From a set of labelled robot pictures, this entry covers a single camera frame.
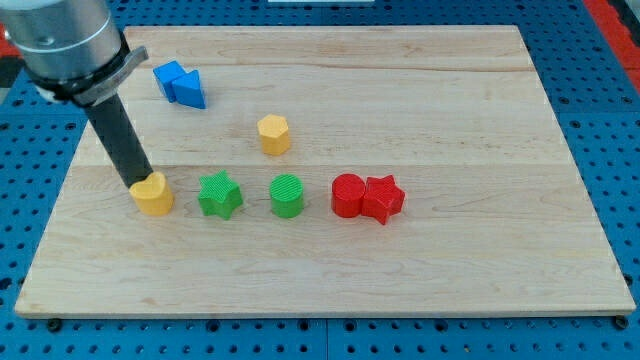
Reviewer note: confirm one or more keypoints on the red cylinder block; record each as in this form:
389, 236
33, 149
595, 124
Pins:
347, 195

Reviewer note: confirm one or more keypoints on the yellow hexagon block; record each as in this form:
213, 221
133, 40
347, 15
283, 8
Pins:
274, 134

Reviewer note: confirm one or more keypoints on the yellow heart block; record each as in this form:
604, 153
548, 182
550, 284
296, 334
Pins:
153, 195

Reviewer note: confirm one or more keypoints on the green star block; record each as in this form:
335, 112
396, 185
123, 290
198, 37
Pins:
219, 195

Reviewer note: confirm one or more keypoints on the green cylinder block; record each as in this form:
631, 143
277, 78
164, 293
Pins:
286, 193

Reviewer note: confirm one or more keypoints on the blue cube block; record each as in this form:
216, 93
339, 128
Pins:
164, 75

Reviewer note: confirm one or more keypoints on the blue triangle block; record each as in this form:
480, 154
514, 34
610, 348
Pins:
188, 90

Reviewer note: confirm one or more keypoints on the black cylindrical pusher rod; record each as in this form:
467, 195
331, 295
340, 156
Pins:
116, 133

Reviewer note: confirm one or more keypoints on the wooden board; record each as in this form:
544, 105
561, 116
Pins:
496, 220

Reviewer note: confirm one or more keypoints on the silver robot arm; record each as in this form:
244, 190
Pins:
73, 49

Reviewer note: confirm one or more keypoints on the red star block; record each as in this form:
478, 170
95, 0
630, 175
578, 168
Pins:
382, 199

